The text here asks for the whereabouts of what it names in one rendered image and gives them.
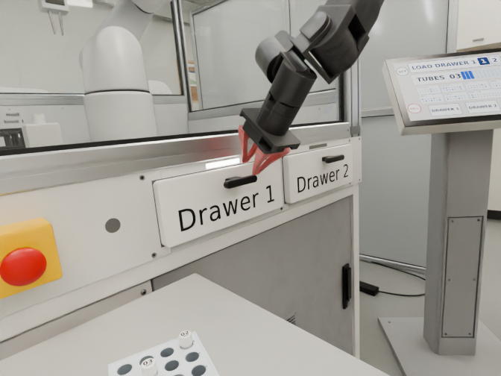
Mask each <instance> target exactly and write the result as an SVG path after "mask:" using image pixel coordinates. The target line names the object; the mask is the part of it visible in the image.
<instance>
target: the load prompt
mask: <svg viewBox="0 0 501 376"><path fill-rule="evenodd" d="M407 64H408V67H409V71H410V73H419V72H434V71H443V70H451V69H466V68H474V67H483V66H498V65H501V57H500V55H499V54H492V55H485V56H477V57H462V58H454V59H446V60H432V61H424V62H416V63H407Z"/></svg>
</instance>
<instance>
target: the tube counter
mask: <svg viewBox="0 0 501 376"><path fill-rule="evenodd" d="M447 74H448V76H449V78H450V81H465V80H473V79H482V78H498V77H501V67H497V68H489V69H474V70H465V71H457V72H448V73H447Z"/></svg>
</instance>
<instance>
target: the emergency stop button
mask: <svg viewBox="0 0 501 376"><path fill-rule="evenodd" d="M46 266H47V262H46V258H45V256H44V255H43V254H42V252H41V251H39V250H37V249H35V248H29V247H24V248H18V249H15V250H13V251H11V252H10V253H8V254H7V255H6V256H5V257H4V258H3V260H2V261H1V263H0V275H1V278H2V280H3V281H4V282H6V283H8V284H10V285H12V286H26V285H28V284H31V283H33V282H35V281H37V280H38V279H39V278H41V276H42V275H43V273H44V272H45V270H46Z"/></svg>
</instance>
